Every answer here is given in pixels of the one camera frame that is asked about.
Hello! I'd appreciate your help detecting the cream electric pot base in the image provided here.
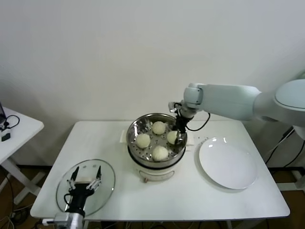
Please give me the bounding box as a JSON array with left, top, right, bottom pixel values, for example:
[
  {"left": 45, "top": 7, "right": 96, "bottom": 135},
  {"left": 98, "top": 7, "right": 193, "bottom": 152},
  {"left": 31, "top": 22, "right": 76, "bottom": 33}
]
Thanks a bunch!
[{"left": 127, "top": 145, "right": 185, "bottom": 184}]

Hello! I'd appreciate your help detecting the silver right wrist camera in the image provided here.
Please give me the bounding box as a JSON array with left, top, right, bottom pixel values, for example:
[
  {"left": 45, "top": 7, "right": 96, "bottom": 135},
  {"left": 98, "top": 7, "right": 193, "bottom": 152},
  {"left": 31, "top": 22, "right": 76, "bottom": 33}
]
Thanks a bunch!
[{"left": 168, "top": 102, "right": 182, "bottom": 113}]

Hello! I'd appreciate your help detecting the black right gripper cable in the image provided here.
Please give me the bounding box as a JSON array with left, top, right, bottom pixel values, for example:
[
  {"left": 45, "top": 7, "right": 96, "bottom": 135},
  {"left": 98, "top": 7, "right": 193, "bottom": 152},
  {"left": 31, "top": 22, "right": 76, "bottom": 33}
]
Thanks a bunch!
[{"left": 185, "top": 112, "right": 211, "bottom": 131}]

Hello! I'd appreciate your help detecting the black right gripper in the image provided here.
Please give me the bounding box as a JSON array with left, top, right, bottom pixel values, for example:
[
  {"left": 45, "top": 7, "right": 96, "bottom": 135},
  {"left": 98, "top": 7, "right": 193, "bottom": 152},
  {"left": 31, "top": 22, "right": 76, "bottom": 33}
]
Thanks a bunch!
[{"left": 173, "top": 112, "right": 189, "bottom": 146}]

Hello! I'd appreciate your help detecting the round glass pot lid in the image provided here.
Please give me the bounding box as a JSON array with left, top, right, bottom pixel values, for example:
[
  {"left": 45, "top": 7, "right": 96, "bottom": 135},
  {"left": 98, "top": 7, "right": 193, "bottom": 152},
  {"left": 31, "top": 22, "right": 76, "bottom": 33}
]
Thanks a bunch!
[{"left": 56, "top": 159, "right": 116, "bottom": 218}]

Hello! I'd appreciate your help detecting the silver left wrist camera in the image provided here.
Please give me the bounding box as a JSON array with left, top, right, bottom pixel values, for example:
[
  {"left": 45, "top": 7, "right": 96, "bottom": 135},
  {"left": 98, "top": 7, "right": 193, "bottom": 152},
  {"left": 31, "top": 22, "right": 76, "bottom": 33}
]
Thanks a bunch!
[{"left": 42, "top": 213, "right": 72, "bottom": 226}]

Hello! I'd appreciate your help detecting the black looped cable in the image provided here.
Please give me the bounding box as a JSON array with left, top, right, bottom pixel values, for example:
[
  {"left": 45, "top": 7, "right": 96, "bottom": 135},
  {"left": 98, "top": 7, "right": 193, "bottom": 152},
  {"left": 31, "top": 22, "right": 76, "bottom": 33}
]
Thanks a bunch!
[{"left": 4, "top": 115, "right": 20, "bottom": 131}]

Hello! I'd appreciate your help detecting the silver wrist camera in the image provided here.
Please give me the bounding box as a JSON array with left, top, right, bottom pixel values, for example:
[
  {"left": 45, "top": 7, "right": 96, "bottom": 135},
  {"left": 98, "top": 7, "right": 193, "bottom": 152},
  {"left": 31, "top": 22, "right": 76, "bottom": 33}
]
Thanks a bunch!
[
  {"left": 168, "top": 102, "right": 182, "bottom": 113},
  {"left": 42, "top": 213, "right": 72, "bottom": 226}
]

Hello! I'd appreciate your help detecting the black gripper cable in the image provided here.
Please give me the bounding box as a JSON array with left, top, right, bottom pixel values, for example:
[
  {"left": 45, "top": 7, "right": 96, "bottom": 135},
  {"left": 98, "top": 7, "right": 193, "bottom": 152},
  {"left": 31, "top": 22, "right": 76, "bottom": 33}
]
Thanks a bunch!
[
  {"left": 63, "top": 192, "right": 72, "bottom": 208},
  {"left": 185, "top": 112, "right": 211, "bottom": 131}
]

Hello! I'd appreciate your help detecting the steel perforated steamer basket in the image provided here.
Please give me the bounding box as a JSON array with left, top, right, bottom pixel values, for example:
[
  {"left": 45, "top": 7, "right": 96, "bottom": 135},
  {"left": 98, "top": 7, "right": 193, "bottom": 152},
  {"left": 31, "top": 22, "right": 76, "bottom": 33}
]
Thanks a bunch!
[{"left": 119, "top": 113, "right": 195, "bottom": 168}]

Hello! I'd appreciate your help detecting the white steamed baozi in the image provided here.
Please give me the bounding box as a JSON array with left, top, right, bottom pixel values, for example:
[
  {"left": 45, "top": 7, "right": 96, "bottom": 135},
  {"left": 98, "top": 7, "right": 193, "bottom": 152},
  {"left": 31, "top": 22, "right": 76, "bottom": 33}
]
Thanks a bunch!
[
  {"left": 135, "top": 133, "right": 151, "bottom": 149},
  {"left": 152, "top": 121, "right": 167, "bottom": 135},
  {"left": 166, "top": 130, "right": 179, "bottom": 145},
  {"left": 152, "top": 146, "right": 169, "bottom": 162}
]

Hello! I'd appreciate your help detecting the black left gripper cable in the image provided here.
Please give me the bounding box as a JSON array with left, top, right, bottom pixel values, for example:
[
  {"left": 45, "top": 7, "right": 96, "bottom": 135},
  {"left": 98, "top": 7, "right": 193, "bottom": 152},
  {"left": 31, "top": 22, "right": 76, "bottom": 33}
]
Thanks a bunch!
[{"left": 63, "top": 192, "right": 72, "bottom": 208}]

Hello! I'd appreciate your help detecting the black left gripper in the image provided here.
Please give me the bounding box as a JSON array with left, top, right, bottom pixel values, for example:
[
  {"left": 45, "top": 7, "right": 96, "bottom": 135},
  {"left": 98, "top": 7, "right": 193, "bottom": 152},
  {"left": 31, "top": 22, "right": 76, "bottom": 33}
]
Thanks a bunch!
[{"left": 66, "top": 166, "right": 102, "bottom": 215}]

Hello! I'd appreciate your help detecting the black wall power cable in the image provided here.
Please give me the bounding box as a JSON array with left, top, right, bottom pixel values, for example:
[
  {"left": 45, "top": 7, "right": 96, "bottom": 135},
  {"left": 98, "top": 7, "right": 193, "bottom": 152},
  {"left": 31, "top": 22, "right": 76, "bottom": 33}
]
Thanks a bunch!
[{"left": 264, "top": 127, "right": 305, "bottom": 167}]

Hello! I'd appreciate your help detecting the white round plate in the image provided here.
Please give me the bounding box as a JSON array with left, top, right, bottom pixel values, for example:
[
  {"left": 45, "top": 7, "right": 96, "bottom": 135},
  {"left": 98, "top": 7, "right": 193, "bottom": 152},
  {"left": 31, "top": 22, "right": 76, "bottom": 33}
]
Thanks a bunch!
[{"left": 195, "top": 137, "right": 259, "bottom": 190}]

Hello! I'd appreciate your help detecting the white side table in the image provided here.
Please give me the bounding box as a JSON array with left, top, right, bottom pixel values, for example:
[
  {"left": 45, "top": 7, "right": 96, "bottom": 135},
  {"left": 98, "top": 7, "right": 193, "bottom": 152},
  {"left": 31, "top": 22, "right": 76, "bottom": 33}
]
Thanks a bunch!
[{"left": 0, "top": 107, "right": 45, "bottom": 206}]

